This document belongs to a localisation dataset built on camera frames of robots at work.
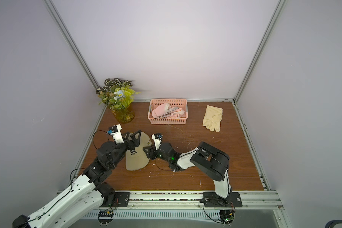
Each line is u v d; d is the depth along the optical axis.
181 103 1.14
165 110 1.05
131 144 0.66
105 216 0.72
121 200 0.73
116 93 0.93
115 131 0.62
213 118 1.08
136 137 0.67
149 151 0.76
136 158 0.83
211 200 0.73
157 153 0.77
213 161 0.49
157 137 0.77
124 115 1.03
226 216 0.70
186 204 0.73
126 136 0.75
